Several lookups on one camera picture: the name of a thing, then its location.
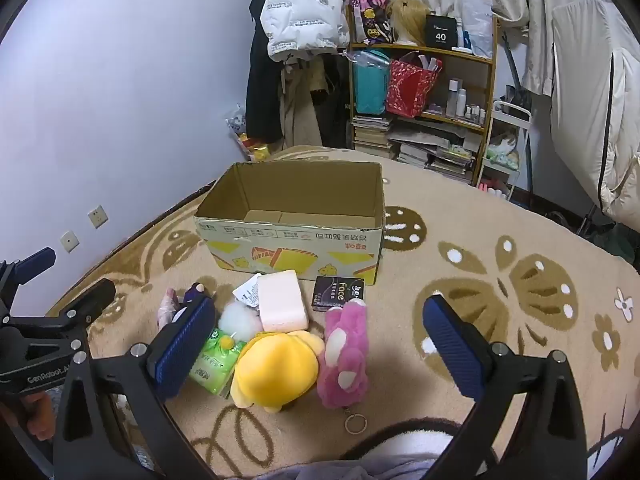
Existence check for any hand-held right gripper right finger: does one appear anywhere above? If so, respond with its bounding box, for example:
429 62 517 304
421 294 588 480

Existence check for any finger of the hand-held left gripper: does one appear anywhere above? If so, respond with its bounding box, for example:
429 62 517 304
10 279 117 361
0 247 57 316

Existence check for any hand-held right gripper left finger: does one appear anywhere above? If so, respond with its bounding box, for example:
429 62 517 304
52 294 217 480

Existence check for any small pink purple plush toy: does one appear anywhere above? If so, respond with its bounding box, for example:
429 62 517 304
157 283 208 328

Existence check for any green tea packet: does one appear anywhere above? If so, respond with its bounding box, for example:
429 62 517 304
189 327 247 400

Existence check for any yellow plush toy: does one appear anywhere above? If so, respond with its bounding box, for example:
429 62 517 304
231 330 326 413

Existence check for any pink plush rabbit keychain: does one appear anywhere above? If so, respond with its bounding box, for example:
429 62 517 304
316 298 372 435

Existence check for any pink sponge block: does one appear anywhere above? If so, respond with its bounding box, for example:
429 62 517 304
256 270 309 332

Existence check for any printed cardboard box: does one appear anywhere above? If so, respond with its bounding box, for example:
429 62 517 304
194 161 386 287

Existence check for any person's left hand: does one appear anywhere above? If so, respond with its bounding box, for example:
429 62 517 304
10 391 57 443

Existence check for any black tissue pack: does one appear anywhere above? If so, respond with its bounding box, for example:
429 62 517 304
312 276 366 313

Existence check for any person's clothing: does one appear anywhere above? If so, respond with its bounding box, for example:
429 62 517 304
305 417 463 480

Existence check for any pile of magazines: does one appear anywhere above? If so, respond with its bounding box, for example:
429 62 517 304
395 120 482 183

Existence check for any white trolley cart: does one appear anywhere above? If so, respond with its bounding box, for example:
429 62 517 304
475 100 533 202

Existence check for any pile of snack packets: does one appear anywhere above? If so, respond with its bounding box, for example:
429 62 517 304
225 105 271 162

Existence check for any stack of books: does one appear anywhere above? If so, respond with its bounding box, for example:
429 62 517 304
352 115 397 161

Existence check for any red patterned bag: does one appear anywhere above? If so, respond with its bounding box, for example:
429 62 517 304
386 52 443 118

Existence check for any beige hanging coat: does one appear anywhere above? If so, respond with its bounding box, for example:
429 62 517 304
279 55 326 147

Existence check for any dark hanging garment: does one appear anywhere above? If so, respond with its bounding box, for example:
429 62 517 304
320 52 353 150

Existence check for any teal bag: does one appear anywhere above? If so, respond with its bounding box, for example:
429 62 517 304
352 50 391 116

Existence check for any black hanging coat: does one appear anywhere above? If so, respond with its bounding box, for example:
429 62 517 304
245 0 286 143

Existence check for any cream hanging duvet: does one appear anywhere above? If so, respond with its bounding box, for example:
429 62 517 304
550 0 640 223

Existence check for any wooden shelf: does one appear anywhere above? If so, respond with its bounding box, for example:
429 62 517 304
347 10 501 186

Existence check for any black box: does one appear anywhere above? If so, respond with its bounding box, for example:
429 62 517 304
425 14 460 50

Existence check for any white plastic bag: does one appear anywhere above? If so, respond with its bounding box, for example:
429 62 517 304
460 0 493 58

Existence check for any blonde wig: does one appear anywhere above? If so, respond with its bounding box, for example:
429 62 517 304
386 0 433 45

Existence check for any patterned black pink bag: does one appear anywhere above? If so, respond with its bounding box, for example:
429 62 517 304
350 0 391 46

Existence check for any white puffer jacket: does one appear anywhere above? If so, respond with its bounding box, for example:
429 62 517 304
261 0 350 63

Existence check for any white fluffy pompom keychain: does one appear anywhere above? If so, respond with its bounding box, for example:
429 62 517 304
218 273 263 351

